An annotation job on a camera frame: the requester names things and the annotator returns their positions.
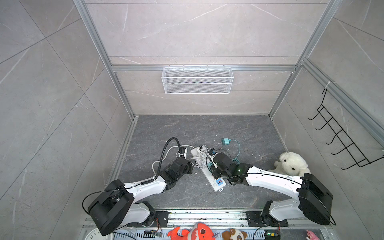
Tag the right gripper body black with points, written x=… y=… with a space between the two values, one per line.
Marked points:
x=217 y=173

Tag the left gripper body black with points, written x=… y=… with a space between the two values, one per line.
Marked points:
x=186 y=163

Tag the white power strip colourful sockets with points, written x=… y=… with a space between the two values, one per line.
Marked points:
x=205 y=165

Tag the teal charger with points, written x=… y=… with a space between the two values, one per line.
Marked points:
x=226 y=141

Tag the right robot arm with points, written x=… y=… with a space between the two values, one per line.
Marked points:
x=309 y=198

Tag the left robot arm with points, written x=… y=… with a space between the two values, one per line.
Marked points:
x=120 y=205

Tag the white plush seal toy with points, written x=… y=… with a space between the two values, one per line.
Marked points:
x=291 y=164

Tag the brown white plush dog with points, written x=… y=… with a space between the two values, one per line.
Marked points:
x=234 y=234

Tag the red plush lobster toy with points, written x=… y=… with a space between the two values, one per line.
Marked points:
x=200 y=231

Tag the pink plush toy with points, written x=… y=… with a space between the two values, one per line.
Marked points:
x=311 y=236

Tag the white round clock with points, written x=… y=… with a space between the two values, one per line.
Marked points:
x=96 y=235

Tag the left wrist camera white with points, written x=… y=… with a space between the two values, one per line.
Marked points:
x=183 y=153

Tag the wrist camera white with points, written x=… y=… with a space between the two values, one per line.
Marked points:
x=212 y=153
x=183 y=153

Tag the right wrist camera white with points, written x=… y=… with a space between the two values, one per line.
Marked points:
x=212 y=153

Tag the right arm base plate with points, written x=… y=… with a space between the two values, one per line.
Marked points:
x=258 y=219

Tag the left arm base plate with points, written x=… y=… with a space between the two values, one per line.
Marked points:
x=157 y=220

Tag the white wire mesh basket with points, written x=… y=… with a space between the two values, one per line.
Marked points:
x=197 y=80

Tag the black wall hook rack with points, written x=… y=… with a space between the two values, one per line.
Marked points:
x=339 y=133

